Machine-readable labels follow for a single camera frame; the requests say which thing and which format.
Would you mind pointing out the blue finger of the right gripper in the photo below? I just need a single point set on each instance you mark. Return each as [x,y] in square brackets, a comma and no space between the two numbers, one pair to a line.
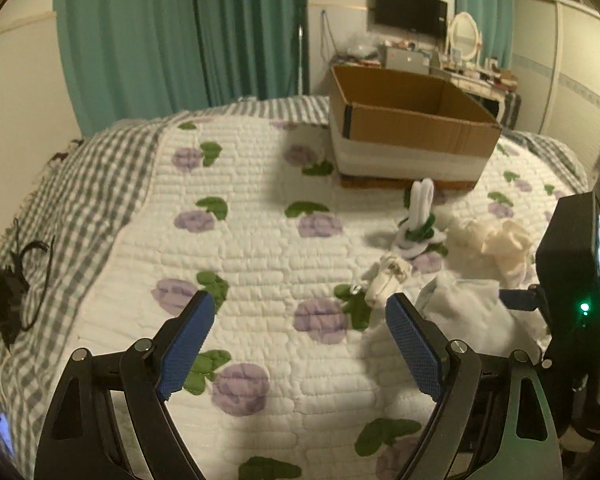
[525,300]

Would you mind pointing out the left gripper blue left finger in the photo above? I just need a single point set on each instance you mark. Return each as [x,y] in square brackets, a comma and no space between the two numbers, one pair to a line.
[80,438]

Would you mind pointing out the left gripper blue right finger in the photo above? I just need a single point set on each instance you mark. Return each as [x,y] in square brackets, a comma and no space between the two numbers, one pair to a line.
[491,408]

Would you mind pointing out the white fluffy sock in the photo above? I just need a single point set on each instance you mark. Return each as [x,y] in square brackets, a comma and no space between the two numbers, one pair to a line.
[472,311]

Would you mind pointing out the cream sock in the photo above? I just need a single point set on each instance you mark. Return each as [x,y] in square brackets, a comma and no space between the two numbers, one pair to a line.
[500,250]

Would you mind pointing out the white green bunny sock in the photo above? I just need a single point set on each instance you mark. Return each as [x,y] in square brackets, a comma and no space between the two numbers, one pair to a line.
[418,231]

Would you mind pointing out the small white patterned sock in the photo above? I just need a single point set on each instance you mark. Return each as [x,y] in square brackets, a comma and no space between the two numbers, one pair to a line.
[391,273]

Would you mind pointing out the white dressing table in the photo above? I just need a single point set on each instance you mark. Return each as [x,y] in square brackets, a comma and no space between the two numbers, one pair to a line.
[502,102]

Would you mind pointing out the white louvered wardrobe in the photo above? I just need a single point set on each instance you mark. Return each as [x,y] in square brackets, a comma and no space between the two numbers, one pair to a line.
[556,59]

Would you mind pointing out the white floral quilt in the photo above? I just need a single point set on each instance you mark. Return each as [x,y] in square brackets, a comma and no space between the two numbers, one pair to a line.
[299,377]

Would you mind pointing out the brown cardboard box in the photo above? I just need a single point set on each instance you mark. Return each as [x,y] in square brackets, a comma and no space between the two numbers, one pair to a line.
[390,129]

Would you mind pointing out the white oval vanity mirror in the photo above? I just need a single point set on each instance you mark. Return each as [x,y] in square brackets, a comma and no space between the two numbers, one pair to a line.
[464,39]

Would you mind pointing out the narrow teal curtain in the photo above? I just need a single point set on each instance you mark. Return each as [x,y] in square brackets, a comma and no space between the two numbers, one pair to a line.
[495,20]

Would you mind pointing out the large teal curtain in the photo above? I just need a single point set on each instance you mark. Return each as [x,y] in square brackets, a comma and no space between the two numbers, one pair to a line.
[126,59]

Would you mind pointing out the black wall television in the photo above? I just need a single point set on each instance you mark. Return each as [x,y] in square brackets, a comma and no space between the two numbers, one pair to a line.
[426,17]

